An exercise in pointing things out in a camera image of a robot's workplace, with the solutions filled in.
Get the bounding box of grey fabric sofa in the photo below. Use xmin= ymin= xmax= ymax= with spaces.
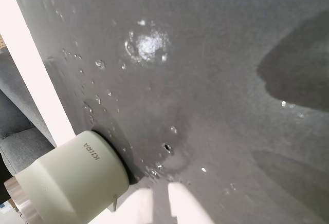
xmin=0 ymin=51 xmax=58 ymax=177

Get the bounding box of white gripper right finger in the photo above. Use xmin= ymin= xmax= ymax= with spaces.
xmin=167 ymin=182 xmax=215 ymax=224

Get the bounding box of pale green Kiira cup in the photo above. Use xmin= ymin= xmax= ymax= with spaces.
xmin=3 ymin=129 xmax=138 ymax=224

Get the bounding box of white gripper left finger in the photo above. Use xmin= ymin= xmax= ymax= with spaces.
xmin=90 ymin=187 xmax=154 ymax=224

